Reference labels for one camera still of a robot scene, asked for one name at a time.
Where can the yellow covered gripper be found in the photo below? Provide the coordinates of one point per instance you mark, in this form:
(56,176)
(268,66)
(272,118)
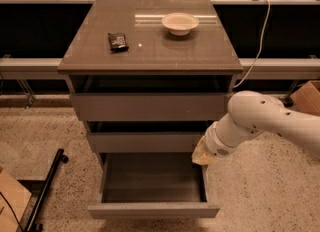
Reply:
(216,145)

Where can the grey bottom drawer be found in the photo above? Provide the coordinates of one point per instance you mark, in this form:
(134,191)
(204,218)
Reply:
(153,185)

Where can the grey drawer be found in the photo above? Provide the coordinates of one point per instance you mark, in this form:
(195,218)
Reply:
(153,185)
(131,98)
(145,136)

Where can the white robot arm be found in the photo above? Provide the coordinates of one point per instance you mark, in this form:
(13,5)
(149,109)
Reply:
(248,115)

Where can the grey middle drawer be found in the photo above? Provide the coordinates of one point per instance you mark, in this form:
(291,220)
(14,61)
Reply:
(145,136)

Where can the grey drawer cabinet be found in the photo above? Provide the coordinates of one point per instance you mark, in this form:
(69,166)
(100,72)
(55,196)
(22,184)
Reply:
(153,50)

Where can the grey top drawer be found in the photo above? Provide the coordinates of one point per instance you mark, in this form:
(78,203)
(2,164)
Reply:
(131,98)

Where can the cardboard box right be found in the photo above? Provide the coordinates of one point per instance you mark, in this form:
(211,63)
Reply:
(307,98)

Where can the cardboard box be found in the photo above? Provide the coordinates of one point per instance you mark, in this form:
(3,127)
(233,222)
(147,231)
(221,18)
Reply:
(307,98)
(13,202)

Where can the white ceramic bowl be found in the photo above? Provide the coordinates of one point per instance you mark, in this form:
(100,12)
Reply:
(179,24)

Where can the black metal bar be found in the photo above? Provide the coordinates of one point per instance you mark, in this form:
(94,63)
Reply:
(31,225)

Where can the black snack packet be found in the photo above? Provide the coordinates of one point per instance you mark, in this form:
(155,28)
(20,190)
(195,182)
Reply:
(118,42)

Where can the cardboard box left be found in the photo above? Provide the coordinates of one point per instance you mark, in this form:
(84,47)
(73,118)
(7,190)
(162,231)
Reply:
(13,202)

